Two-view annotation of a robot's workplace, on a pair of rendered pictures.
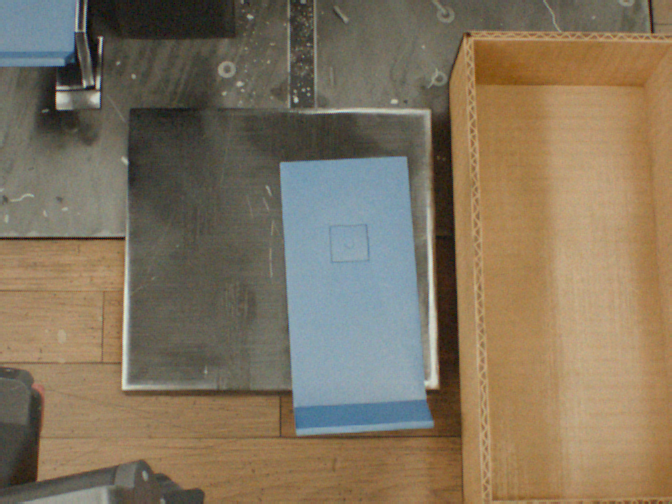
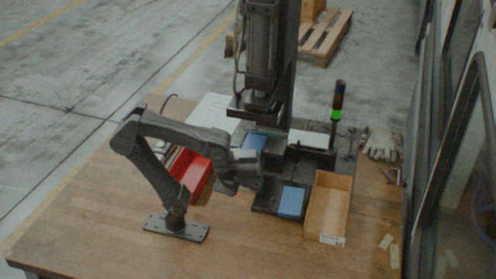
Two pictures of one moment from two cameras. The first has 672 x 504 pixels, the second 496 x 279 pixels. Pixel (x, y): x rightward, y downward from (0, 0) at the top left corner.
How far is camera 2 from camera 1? 1.02 m
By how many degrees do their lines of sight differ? 40
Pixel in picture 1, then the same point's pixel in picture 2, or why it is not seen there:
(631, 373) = (336, 225)
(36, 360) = (237, 204)
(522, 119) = (325, 191)
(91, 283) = (249, 197)
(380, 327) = (294, 207)
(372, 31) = (304, 177)
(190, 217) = (268, 189)
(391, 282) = (297, 202)
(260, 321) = (275, 203)
